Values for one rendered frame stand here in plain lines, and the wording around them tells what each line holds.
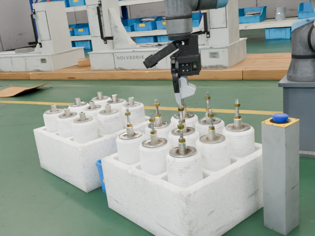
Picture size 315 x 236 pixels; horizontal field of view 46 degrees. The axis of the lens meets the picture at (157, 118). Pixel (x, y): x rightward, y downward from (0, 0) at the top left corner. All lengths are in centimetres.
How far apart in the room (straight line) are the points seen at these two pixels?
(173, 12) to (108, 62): 267
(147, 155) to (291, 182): 39
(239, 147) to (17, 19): 786
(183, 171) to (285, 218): 31
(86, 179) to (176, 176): 50
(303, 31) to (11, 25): 756
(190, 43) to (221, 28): 212
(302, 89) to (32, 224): 108
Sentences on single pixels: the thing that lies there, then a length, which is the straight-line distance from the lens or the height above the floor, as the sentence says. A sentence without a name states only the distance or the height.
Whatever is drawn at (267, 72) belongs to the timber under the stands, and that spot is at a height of 6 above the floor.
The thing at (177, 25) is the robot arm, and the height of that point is 57.
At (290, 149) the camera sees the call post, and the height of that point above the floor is 25.
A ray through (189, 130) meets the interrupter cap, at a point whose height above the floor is 25.
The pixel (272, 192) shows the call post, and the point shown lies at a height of 12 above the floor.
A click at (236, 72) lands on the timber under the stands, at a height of 6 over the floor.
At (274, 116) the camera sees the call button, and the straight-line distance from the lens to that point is 100.
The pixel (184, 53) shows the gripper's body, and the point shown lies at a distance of 108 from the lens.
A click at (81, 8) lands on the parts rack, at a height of 75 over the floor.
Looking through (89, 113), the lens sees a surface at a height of 24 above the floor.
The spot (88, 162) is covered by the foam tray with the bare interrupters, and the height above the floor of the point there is 11.
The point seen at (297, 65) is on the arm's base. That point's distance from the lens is 152.
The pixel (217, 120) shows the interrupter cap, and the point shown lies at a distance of 123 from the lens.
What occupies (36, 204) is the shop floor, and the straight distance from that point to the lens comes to 143.
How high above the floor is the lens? 63
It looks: 17 degrees down
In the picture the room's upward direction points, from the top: 6 degrees counter-clockwise
